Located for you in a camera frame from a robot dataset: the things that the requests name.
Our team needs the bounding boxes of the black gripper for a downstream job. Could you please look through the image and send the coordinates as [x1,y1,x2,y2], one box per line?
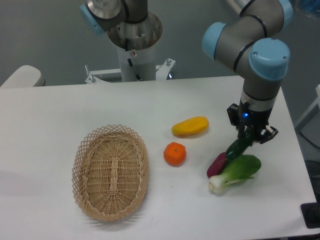
[227,102,278,146]

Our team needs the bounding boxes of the dark green cucumber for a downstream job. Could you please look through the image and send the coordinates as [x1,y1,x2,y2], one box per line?
[225,127,253,161]

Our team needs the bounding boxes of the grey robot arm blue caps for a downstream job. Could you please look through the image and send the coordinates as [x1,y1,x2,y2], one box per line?
[80,0,293,144]

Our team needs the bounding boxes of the green bok choy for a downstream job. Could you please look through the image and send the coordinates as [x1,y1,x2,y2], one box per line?
[208,154,262,194]

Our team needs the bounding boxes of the purple sweet potato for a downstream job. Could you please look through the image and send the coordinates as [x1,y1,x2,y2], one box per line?
[206,152,227,178]

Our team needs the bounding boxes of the yellow mango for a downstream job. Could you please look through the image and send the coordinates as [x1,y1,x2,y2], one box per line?
[171,116,209,137]

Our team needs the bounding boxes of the orange tangerine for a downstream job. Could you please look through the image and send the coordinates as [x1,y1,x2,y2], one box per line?
[163,142,187,167]

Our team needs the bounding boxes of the black device at table edge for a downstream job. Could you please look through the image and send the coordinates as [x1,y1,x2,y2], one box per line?
[300,202,320,229]

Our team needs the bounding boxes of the woven wicker basket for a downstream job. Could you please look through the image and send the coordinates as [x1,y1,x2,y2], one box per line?
[72,124,149,222]

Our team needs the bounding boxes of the white chair armrest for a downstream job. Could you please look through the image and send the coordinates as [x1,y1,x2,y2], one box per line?
[0,65,46,89]

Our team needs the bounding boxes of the white pedestal base frame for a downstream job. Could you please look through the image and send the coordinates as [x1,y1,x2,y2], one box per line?
[84,58,176,85]

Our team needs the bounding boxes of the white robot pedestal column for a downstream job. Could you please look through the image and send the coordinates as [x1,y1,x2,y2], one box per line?
[107,11,163,82]

